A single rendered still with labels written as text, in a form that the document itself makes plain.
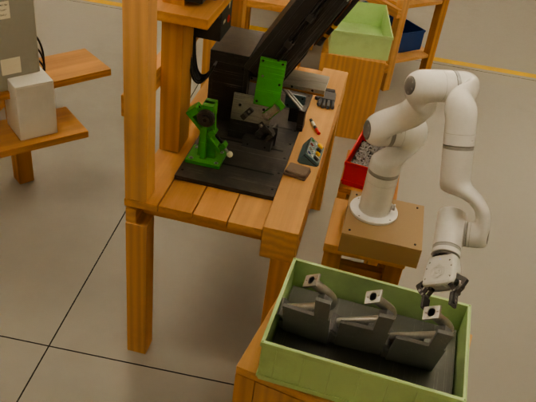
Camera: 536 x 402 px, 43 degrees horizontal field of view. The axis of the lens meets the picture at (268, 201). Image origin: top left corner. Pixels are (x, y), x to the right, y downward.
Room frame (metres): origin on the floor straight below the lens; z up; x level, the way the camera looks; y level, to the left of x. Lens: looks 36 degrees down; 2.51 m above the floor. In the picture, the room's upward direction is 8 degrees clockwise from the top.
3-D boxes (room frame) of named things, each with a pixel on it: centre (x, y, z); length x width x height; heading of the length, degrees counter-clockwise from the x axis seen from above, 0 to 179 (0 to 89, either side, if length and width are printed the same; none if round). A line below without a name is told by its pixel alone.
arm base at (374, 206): (2.19, -0.42, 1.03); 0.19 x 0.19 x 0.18
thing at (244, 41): (2.94, 0.23, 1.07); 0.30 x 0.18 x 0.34; 172
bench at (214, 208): (2.81, 0.11, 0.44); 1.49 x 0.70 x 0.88; 172
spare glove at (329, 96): (3.13, -0.22, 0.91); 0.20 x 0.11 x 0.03; 176
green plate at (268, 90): (2.73, 0.06, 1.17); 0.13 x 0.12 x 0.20; 172
